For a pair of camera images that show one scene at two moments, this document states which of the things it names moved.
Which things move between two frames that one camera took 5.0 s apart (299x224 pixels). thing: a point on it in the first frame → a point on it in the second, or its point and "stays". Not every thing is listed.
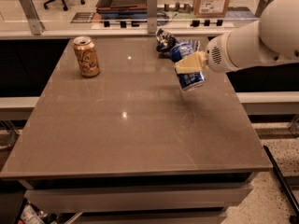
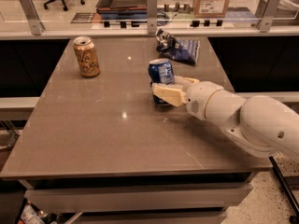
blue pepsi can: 192,79 → 161,71
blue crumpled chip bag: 164,41 stays
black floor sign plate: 82,18 stays
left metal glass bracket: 35,24 stays
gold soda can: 87,57 stays
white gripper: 217,56 → 198,99
